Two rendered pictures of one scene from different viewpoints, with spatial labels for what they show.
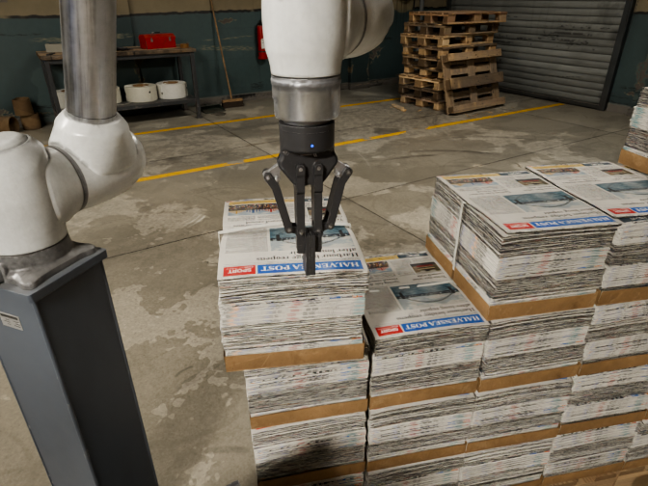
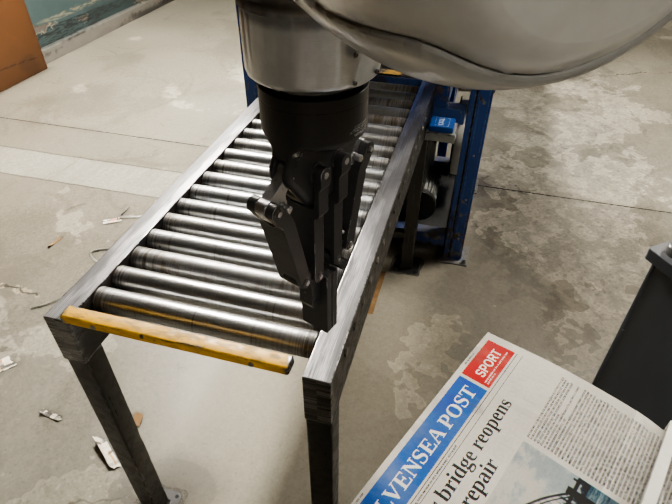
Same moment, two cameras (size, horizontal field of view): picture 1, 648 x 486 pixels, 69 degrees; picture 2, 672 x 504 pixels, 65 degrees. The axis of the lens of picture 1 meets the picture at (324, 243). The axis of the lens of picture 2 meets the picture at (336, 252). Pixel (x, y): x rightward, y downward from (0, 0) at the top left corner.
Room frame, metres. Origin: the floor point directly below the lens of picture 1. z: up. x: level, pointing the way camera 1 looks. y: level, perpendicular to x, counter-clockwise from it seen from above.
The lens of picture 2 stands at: (0.91, -0.19, 1.50)
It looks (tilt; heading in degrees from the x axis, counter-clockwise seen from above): 39 degrees down; 138
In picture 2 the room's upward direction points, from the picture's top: straight up
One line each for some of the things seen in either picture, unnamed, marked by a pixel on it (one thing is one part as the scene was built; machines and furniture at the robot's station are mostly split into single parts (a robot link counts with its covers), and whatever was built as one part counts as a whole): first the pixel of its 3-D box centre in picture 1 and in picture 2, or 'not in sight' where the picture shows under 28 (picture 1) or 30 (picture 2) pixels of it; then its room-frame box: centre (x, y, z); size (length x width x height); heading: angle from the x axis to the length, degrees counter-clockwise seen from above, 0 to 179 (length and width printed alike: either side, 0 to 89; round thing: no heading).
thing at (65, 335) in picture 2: not in sight; (218, 167); (-0.29, 0.43, 0.74); 1.34 x 0.05 x 0.12; 122
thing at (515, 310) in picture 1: (501, 267); not in sight; (1.11, -0.48, 0.86); 0.38 x 0.29 x 0.04; 11
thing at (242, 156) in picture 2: not in sight; (302, 168); (-0.08, 0.57, 0.77); 0.47 x 0.05 x 0.05; 32
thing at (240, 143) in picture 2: not in sight; (310, 156); (-0.11, 0.62, 0.77); 0.47 x 0.05 x 0.05; 32
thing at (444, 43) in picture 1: (449, 58); not in sight; (7.73, -1.92, 0.65); 1.33 x 0.94 x 1.30; 126
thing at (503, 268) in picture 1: (507, 238); not in sight; (1.11, -0.49, 0.95); 0.38 x 0.29 x 0.23; 11
